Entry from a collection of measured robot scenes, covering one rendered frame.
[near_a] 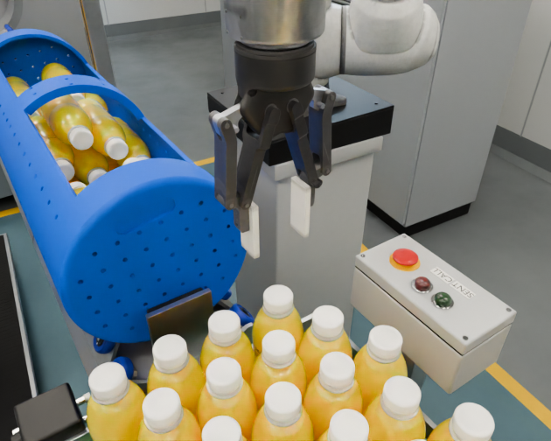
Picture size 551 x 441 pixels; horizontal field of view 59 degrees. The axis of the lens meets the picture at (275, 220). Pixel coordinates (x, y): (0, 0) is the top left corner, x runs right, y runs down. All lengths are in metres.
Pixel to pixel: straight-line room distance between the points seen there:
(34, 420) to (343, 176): 0.89
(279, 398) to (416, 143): 1.88
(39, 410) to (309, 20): 0.56
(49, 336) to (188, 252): 1.58
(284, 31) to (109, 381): 0.40
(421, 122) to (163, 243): 1.72
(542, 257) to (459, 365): 2.11
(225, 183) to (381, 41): 0.74
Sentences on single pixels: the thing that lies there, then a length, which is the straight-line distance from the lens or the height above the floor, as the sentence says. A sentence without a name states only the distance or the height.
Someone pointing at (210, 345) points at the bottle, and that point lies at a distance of 0.64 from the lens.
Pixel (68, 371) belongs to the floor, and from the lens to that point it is 2.11.
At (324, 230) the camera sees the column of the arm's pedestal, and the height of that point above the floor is 0.75.
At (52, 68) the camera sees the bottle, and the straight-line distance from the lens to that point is 1.39.
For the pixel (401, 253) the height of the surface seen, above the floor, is 1.11.
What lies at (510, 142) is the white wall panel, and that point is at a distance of 3.62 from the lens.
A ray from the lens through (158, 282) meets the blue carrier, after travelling 0.74.
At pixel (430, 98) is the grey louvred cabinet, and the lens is 2.24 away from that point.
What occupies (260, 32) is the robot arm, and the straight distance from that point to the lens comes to 0.43.
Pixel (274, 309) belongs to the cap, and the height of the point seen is 1.10.
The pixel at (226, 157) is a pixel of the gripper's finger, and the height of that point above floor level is 1.34.
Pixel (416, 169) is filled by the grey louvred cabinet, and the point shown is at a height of 0.42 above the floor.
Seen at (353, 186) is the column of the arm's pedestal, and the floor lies 0.86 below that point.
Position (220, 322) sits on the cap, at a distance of 0.62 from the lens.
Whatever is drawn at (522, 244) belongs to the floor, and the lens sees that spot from 2.80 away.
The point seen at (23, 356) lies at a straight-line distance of 2.02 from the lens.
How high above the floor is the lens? 1.56
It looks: 36 degrees down
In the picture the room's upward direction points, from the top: straight up
